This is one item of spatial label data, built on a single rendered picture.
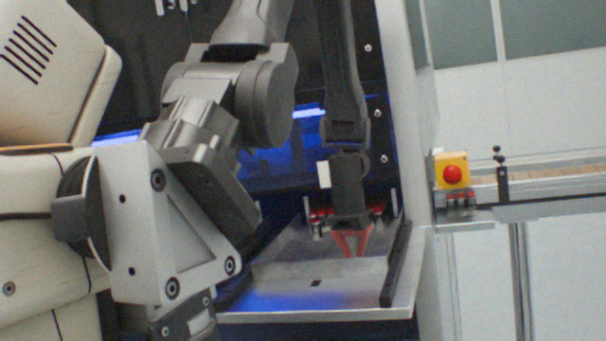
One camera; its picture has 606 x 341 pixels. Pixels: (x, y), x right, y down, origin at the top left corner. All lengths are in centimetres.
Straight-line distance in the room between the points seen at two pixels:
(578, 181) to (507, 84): 450
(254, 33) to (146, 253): 24
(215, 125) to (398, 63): 79
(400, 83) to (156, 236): 88
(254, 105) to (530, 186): 96
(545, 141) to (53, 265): 565
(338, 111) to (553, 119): 504
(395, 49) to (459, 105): 464
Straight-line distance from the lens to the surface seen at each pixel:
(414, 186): 122
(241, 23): 54
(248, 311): 95
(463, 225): 124
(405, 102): 119
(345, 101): 92
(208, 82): 47
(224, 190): 38
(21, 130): 49
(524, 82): 583
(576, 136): 597
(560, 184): 134
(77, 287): 47
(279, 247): 121
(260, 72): 48
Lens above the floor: 125
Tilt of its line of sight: 10 degrees down
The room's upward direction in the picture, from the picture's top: 9 degrees counter-clockwise
